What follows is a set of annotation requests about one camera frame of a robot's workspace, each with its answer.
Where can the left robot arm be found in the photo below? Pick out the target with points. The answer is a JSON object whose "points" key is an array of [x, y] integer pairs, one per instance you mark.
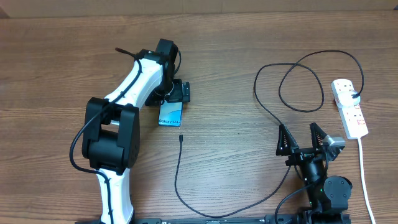
{"points": [[111, 132]]}

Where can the white charger plug adapter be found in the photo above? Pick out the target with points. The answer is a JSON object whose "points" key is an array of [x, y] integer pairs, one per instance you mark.
{"points": [[347, 99]]}

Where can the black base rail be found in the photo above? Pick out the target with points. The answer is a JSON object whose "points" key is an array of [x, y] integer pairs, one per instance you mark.
{"points": [[268, 219]]}

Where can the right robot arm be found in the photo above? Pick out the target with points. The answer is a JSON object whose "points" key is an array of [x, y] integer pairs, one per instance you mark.
{"points": [[328, 195]]}

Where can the white power strip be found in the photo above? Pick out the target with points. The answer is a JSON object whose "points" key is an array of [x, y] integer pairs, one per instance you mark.
{"points": [[352, 117]]}

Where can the Samsung Galaxy smartphone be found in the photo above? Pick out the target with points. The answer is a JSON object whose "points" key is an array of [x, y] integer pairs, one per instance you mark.
{"points": [[170, 114]]}

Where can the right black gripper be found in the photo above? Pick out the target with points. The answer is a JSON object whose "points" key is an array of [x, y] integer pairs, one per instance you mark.
{"points": [[298, 154]]}

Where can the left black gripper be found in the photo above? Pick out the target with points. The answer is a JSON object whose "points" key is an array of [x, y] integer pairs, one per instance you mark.
{"points": [[178, 94]]}

